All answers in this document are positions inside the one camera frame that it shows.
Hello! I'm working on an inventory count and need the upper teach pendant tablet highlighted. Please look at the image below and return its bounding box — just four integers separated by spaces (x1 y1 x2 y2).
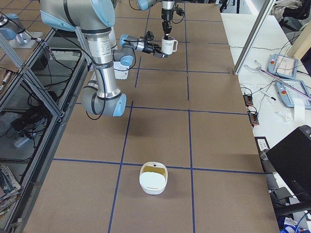
267 53 299 80

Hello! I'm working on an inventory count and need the stack of books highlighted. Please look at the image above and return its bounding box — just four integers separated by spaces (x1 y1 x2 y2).
0 164 22 217

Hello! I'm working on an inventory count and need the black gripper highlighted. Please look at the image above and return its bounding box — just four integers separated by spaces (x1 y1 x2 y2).
142 41 168 58
161 8 173 34

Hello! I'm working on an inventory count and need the white oval bowl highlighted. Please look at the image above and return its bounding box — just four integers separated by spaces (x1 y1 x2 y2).
139 162 168 195

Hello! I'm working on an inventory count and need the orange circuit board upper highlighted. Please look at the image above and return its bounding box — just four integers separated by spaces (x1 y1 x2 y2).
243 94 253 107

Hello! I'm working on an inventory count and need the pink reacher grabber stick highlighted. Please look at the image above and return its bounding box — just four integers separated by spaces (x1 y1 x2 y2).
243 60 311 100

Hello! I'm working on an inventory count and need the orange circuit board lower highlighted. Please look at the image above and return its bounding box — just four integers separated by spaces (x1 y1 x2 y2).
247 111 259 127

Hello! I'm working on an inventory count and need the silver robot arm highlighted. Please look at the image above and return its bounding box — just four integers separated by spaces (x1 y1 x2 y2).
40 0 168 117
137 0 175 36

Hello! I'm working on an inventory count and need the orange circuit board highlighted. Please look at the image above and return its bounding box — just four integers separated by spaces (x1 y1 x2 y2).
243 94 253 107
247 111 259 127

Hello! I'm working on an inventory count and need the white ribbed cup with handle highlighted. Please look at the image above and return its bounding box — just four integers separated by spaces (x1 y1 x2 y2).
161 36 178 55

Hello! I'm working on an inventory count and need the aluminium frame post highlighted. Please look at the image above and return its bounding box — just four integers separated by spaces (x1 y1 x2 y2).
233 0 275 75

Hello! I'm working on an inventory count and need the teach pendant tablet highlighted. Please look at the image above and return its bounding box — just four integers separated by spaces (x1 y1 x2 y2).
267 53 299 80
276 79 311 110

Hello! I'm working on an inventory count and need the white power strip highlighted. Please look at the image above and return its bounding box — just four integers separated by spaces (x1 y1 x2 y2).
13 136 30 148

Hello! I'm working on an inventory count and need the lower teach pendant tablet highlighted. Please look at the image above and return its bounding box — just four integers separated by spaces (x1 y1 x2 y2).
276 79 311 110

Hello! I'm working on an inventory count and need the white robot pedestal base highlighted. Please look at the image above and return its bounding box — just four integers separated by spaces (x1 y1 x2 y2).
108 27 129 80

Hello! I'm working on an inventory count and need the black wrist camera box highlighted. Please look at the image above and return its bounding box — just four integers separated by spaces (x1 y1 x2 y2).
145 31 154 41

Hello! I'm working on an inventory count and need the black monitor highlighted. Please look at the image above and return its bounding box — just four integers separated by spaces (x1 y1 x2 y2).
266 125 311 196

